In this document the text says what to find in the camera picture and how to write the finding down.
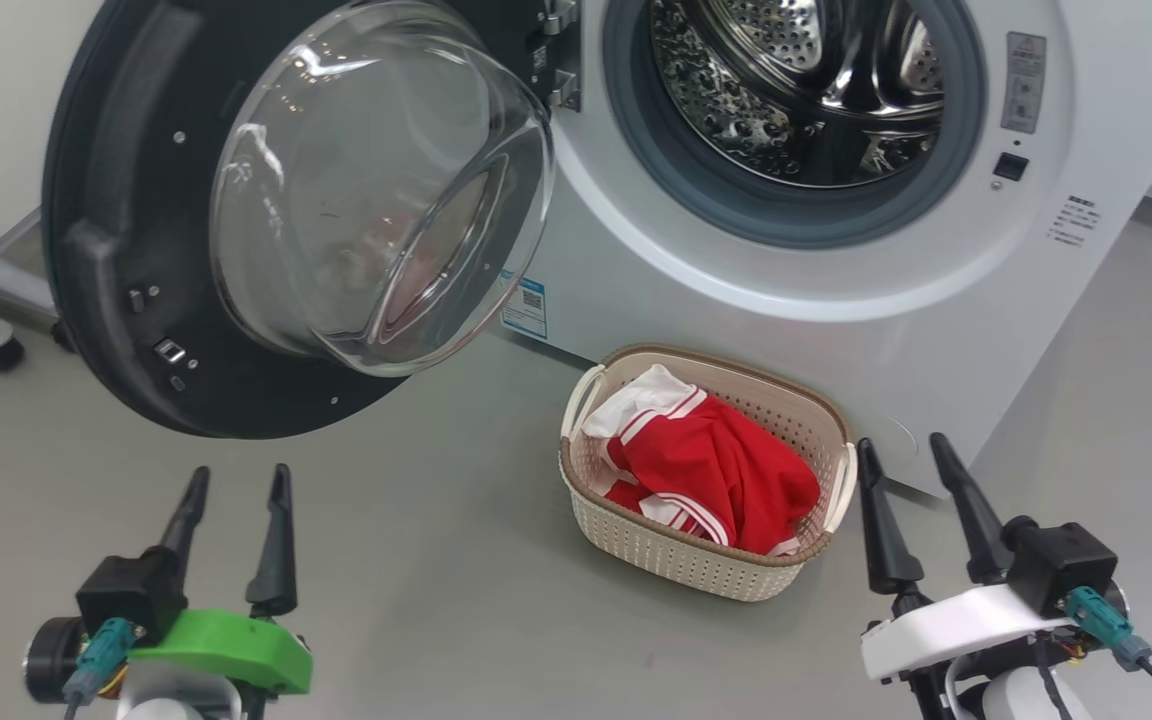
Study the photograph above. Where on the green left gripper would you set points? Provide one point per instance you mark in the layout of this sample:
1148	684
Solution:
226	645

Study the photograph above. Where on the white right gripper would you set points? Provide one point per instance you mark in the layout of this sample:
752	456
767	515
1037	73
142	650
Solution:
956	625

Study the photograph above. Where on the red and white garment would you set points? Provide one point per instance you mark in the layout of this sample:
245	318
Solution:
726	470

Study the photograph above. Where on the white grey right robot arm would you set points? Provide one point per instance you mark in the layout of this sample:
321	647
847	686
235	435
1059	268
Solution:
1021	695

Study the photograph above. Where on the white front-load washing machine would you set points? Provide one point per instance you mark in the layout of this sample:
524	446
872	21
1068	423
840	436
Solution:
936	330

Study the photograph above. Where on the cream perforated laundry basket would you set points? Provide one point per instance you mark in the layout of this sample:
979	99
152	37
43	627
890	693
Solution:
676	565

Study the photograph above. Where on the blue energy label sticker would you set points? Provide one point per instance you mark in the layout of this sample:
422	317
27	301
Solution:
526	308

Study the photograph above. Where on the grey warning label sticker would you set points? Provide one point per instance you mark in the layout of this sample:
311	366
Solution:
1024	85

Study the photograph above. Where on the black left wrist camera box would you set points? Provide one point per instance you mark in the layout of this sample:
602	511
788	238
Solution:
131	595

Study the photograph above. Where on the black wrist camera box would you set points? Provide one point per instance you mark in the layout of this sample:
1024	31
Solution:
1061	565
131	595

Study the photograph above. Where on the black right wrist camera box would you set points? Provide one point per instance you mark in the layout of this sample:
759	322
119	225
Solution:
1061	565

